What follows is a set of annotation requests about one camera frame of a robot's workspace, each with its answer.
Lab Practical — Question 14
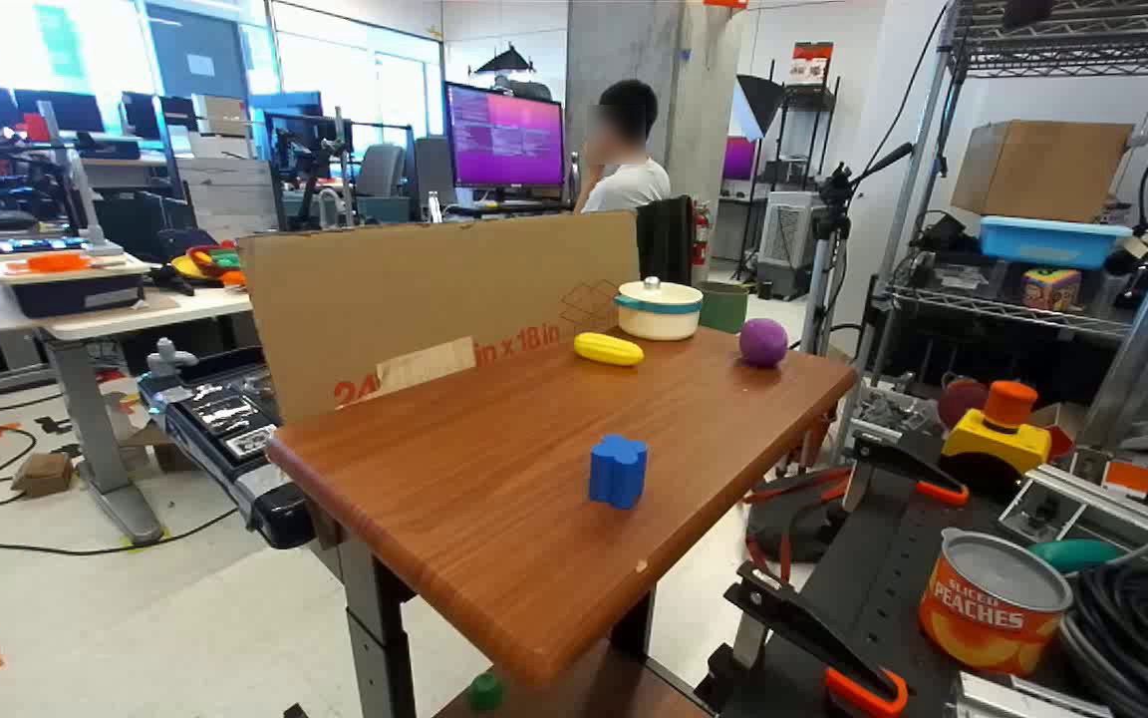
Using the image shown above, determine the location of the person in white shirt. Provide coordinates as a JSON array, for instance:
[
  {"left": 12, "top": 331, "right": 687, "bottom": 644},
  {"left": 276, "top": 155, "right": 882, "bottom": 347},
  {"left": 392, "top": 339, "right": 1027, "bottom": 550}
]
[{"left": 573, "top": 77, "right": 674, "bottom": 214}]

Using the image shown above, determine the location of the black floor cable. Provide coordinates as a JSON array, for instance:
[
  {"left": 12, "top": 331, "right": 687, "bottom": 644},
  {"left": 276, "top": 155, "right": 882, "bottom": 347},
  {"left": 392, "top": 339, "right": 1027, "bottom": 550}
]
[{"left": 0, "top": 421, "right": 243, "bottom": 563}]

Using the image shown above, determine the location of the blue block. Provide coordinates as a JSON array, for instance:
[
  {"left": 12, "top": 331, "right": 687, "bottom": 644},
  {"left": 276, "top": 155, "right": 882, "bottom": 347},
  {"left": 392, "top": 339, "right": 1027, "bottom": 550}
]
[{"left": 587, "top": 429, "right": 652, "bottom": 515}]

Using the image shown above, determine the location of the white pot with lid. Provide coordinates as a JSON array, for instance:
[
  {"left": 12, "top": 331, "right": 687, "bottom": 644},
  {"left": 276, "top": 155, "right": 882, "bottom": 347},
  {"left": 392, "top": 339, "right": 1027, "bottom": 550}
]
[{"left": 614, "top": 276, "right": 704, "bottom": 347}]

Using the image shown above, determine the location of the white side desk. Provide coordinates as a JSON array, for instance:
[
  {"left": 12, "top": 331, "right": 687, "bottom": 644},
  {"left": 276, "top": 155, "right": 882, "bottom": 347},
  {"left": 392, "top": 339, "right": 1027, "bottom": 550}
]
[{"left": 0, "top": 276, "right": 256, "bottom": 546}]

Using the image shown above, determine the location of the yellow toy with orange knob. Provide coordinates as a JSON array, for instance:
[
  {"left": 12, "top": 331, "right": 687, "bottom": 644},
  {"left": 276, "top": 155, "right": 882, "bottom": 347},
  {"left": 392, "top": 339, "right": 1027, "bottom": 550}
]
[{"left": 935, "top": 377, "right": 1055, "bottom": 477}]

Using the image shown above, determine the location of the black tray with orange plate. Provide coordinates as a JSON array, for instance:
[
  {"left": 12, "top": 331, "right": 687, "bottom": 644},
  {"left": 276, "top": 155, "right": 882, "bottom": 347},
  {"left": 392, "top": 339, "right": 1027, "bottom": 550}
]
[{"left": 0, "top": 236, "right": 157, "bottom": 319}]

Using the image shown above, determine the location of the black clamp with orange handle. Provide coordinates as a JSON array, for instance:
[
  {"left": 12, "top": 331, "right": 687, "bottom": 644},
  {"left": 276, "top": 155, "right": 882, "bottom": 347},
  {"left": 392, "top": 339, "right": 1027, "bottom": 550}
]
[{"left": 720, "top": 563, "right": 914, "bottom": 718}]

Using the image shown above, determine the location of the brown cardboard panel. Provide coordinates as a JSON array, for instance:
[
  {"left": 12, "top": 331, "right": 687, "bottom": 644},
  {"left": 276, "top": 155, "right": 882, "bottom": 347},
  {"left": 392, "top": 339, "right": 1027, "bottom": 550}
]
[{"left": 239, "top": 206, "right": 644, "bottom": 429}]

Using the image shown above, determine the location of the cardboard box on shelf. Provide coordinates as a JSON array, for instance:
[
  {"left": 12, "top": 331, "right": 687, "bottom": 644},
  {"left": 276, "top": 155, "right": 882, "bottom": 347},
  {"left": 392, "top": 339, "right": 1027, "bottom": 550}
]
[{"left": 947, "top": 120, "right": 1135, "bottom": 228}]

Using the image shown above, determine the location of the wooden table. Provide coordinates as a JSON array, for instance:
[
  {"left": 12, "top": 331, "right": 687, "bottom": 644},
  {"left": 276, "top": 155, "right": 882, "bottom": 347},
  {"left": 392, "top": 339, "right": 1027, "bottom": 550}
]
[{"left": 262, "top": 315, "right": 860, "bottom": 718}]

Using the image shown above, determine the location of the blue plastic tray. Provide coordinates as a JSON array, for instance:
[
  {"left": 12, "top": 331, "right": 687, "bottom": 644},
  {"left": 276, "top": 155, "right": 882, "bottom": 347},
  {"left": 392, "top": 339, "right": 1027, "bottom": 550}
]
[{"left": 978, "top": 211, "right": 1135, "bottom": 276}]

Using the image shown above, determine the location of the purple ball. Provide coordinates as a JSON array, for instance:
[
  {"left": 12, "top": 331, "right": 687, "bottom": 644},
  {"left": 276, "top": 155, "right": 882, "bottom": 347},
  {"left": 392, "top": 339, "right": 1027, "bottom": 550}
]
[{"left": 736, "top": 315, "right": 795, "bottom": 369}]

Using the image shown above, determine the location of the colourful cube on shelf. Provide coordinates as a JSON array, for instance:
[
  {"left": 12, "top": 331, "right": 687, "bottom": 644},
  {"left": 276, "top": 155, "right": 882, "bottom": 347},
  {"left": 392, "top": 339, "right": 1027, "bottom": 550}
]
[{"left": 1019, "top": 263, "right": 1086, "bottom": 315}]

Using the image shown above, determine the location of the coiled black cable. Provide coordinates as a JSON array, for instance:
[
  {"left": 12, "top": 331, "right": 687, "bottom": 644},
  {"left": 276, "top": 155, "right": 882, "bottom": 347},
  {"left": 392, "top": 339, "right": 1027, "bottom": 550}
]
[{"left": 1055, "top": 563, "right": 1148, "bottom": 718}]

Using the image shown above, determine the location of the yellow oval toy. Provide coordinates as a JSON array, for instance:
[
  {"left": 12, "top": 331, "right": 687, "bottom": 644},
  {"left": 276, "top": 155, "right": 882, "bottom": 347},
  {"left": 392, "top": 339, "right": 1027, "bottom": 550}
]
[{"left": 571, "top": 327, "right": 650, "bottom": 369}]

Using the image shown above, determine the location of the computer monitor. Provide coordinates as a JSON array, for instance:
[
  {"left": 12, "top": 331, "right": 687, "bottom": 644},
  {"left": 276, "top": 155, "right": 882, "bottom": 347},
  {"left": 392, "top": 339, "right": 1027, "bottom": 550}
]
[{"left": 444, "top": 79, "right": 571, "bottom": 200}]

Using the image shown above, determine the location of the peaches tin can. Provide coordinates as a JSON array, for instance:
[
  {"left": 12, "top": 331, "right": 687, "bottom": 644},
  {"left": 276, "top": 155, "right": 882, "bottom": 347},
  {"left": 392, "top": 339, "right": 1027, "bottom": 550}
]
[{"left": 918, "top": 526, "right": 1075, "bottom": 683}]

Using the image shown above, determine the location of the small green ball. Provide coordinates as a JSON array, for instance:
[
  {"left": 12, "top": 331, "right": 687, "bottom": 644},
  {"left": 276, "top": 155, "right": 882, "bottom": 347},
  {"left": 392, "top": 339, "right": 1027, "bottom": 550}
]
[{"left": 465, "top": 671, "right": 512, "bottom": 712}]

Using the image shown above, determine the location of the green cup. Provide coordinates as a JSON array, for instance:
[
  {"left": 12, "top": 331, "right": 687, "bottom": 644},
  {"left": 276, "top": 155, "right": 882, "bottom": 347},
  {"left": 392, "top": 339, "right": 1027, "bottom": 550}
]
[{"left": 692, "top": 276, "right": 752, "bottom": 333}]

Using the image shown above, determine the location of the metal wire shelf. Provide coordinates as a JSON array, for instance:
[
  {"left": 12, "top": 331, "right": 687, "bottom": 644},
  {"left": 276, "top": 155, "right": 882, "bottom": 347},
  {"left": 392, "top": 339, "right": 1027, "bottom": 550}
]
[{"left": 850, "top": 0, "right": 1148, "bottom": 442}]

